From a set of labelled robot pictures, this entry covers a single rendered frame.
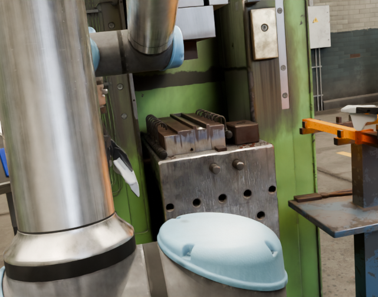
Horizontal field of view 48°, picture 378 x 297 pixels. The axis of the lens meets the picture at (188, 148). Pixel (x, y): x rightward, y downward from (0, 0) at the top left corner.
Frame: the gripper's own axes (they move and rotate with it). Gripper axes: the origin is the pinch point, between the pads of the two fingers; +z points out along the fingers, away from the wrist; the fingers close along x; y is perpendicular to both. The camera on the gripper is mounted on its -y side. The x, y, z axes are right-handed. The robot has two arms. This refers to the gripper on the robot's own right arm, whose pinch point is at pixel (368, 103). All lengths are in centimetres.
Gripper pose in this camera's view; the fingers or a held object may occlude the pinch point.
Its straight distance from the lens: 116.3
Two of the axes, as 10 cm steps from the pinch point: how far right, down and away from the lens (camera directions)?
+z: -1.9, -1.8, 9.7
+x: 9.8, -1.4, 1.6
